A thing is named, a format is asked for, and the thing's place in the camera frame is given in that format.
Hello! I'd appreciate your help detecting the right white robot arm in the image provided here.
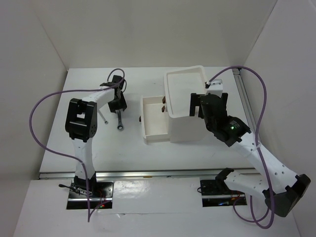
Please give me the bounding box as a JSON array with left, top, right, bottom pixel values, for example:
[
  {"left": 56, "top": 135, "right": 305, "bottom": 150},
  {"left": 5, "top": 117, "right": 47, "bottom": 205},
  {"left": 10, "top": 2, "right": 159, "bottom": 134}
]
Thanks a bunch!
[{"left": 189, "top": 93, "right": 311, "bottom": 217}]

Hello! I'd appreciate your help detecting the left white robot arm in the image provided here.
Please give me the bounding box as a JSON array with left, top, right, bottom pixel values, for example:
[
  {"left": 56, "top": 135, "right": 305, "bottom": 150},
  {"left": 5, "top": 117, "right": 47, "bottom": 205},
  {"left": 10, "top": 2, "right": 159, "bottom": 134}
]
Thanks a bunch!
[{"left": 65, "top": 75, "right": 127, "bottom": 197}]

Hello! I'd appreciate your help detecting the small silver wrench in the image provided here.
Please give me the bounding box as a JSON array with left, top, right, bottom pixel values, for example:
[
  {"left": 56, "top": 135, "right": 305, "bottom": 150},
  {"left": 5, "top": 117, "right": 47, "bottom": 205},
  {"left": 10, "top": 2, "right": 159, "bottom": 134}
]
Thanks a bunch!
[{"left": 98, "top": 110, "right": 108, "bottom": 124}]

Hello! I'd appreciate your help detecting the long silver ratchet wrench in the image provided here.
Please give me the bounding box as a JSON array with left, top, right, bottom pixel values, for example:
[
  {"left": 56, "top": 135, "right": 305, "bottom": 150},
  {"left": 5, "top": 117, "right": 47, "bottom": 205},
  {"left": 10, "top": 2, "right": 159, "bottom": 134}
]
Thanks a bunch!
[{"left": 117, "top": 110, "right": 124, "bottom": 131}]

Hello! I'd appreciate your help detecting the white drawer cabinet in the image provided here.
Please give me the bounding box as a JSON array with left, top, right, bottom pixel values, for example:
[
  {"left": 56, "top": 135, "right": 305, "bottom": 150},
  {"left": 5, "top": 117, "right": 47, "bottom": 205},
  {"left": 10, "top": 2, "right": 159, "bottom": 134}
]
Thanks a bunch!
[{"left": 163, "top": 65, "right": 217, "bottom": 143}]

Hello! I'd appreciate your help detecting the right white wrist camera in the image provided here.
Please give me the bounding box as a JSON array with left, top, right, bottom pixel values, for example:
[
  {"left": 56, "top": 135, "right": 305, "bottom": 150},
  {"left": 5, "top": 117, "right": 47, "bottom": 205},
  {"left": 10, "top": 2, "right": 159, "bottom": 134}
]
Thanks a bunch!
[{"left": 205, "top": 79, "right": 223, "bottom": 97}]

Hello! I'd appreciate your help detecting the right side aluminium rail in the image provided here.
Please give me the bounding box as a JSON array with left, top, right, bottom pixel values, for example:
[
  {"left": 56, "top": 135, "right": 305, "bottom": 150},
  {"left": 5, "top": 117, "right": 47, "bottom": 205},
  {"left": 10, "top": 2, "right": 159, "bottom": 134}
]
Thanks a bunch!
[{"left": 232, "top": 69, "right": 256, "bottom": 132}]

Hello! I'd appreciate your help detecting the aluminium rail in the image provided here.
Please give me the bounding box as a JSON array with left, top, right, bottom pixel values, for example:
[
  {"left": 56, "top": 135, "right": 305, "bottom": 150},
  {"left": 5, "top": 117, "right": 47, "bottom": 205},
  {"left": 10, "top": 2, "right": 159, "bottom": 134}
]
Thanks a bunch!
[
  {"left": 232, "top": 69, "right": 256, "bottom": 132},
  {"left": 38, "top": 168, "right": 257, "bottom": 180}
]

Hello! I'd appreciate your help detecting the front aluminium rail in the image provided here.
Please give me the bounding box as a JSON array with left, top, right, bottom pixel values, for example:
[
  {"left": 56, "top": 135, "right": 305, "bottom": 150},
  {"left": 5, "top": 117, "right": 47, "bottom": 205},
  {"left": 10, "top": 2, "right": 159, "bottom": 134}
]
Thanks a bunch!
[{"left": 38, "top": 168, "right": 257, "bottom": 180}]

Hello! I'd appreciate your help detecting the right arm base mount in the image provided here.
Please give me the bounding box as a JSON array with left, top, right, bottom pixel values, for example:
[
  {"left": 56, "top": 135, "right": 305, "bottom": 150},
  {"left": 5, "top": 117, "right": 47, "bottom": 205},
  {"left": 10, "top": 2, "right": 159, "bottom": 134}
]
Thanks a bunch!
[{"left": 197, "top": 179, "right": 247, "bottom": 207}]

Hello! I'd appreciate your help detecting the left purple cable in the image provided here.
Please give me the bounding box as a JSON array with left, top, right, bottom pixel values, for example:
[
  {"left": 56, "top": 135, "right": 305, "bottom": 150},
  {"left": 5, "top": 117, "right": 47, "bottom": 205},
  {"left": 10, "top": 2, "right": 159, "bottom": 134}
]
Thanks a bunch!
[{"left": 29, "top": 68, "right": 126, "bottom": 222}]

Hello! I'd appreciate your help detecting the purple cable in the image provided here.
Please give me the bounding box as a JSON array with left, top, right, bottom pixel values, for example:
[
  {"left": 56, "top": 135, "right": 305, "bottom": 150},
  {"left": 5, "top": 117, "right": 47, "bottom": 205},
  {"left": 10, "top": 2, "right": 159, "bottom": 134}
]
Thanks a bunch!
[
  {"left": 29, "top": 68, "right": 126, "bottom": 222},
  {"left": 206, "top": 65, "right": 275, "bottom": 229}
]

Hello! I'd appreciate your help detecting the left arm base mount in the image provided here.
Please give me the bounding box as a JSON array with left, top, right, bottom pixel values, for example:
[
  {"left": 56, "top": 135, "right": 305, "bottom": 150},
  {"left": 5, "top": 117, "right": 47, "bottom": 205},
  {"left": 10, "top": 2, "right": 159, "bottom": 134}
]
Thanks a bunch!
[{"left": 58, "top": 181, "right": 114, "bottom": 210}]

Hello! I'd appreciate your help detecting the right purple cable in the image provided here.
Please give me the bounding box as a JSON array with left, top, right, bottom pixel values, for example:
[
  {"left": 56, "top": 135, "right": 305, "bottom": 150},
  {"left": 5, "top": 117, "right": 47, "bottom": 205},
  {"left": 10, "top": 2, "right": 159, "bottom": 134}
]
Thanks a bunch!
[{"left": 206, "top": 65, "right": 275, "bottom": 229}]

